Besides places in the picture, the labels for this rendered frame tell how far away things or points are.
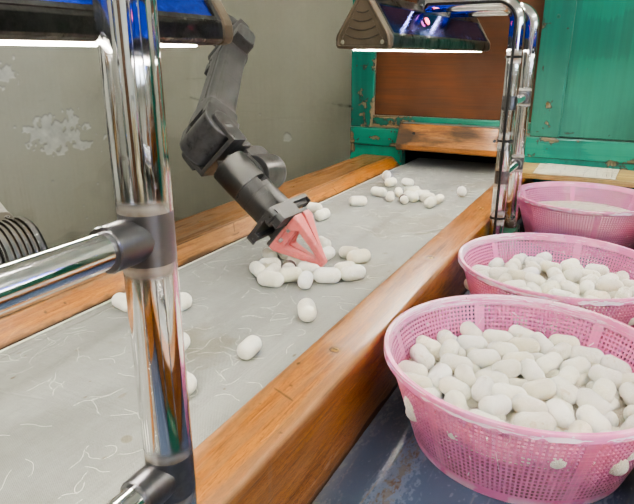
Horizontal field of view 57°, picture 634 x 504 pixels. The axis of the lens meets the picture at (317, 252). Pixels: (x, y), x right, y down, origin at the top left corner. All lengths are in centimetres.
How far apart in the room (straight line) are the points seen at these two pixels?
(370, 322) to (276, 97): 229
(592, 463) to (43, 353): 52
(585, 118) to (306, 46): 151
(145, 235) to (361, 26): 63
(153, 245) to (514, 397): 40
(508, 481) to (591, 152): 113
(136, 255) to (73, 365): 40
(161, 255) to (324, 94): 248
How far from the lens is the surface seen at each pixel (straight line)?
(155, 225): 24
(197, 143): 86
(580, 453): 51
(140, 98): 24
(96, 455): 50
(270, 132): 288
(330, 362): 54
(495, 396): 56
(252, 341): 60
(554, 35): 156
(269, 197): 82
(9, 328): 71
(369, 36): 83
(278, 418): 47
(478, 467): 53
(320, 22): 272
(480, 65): 160
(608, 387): 60
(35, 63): 304
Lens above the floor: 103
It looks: 19 degrees down
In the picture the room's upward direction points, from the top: straight up
